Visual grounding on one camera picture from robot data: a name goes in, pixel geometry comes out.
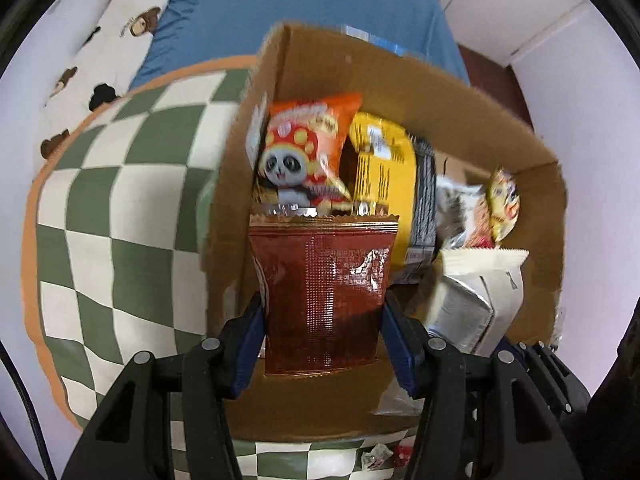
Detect orange panda snack packet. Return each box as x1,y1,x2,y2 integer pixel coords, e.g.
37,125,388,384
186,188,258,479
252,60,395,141
256,92,363,211

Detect cardboard box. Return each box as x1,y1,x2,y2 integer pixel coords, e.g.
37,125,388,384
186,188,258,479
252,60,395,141
202,21,568,443

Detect black cable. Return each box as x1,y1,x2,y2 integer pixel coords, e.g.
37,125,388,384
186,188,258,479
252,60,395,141
0,342,57,480

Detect white cookie snack packet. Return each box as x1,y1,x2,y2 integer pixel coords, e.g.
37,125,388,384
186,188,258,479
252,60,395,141
435,175,496,251

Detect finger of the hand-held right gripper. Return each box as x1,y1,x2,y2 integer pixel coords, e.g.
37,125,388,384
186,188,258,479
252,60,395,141
497,335,591,416

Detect plain white snack packet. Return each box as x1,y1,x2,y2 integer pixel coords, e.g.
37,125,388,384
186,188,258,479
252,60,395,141
420,249,530,356

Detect dark red snack packet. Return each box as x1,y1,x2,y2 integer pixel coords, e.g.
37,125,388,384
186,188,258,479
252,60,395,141
248,212,400,376

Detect yellow black snack packet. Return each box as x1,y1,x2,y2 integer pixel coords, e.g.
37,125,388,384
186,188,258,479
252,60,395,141
347,112,438,281

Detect white bear print pillow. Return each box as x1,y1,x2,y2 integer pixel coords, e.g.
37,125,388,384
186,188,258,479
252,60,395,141
32,0,176,176

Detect red triangular snack packet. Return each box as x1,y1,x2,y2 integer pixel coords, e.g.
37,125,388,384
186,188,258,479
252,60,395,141
392,442,416,471

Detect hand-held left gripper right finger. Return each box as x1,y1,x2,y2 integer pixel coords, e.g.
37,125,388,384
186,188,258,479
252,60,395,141
382,292,583,480

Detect small wrapper scraps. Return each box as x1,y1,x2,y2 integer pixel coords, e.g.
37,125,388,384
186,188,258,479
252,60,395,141
361,444,393,472

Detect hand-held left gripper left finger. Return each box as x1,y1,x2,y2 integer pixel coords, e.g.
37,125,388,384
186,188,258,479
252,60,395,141
62,292,265,480

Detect green white checkered blanket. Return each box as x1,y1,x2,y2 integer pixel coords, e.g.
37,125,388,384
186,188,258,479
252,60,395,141
20,55,421,480

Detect yellow panda snack packet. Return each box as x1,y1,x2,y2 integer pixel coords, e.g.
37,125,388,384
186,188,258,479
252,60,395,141
486,167,522,247

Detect white door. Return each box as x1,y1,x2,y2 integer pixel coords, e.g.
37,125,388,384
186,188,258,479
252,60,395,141
440,0,591,66

